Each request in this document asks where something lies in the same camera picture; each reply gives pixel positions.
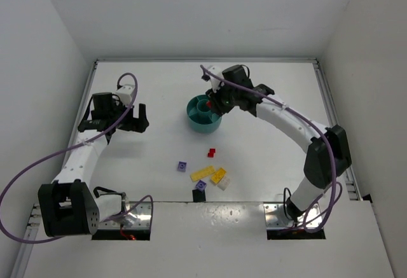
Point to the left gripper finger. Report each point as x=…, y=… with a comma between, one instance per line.
x=134, y=122
x=143, y=121

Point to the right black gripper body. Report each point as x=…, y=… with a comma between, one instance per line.
x=215, y=102

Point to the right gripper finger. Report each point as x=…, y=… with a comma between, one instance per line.
x=211, y=96
x=219, y=109

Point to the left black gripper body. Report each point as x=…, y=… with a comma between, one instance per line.
x=134, y=122

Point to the small red lego brick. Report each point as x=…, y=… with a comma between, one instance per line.
x=211, y=152

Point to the purple lego brick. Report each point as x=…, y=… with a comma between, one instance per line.
x=201, y=185
x=181, y=167

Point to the yellow lego plate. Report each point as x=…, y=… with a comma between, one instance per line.
x=202, y=173

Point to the white lego brick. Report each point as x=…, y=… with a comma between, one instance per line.
x=223, y=183

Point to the black lego brick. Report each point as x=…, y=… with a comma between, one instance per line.
x=198, y=196

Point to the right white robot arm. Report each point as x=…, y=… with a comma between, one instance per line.
x=326, y=148

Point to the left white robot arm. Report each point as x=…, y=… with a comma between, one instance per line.
x=68, y=207

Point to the teal round divided container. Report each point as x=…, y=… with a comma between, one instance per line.
x=200, y=118

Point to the yellow lego brick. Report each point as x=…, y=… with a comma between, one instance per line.
x=218, y=176

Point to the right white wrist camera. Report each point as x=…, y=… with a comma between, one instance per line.
x=210, y=73

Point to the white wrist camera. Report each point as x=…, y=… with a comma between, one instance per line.
x=210, y=73
x=126, y=94

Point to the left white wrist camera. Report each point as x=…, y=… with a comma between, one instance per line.
x=126, y=94

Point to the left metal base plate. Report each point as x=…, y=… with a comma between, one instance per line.
x=138, y=219

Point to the aluminium frame rail left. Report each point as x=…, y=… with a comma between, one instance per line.
x=34, y=220

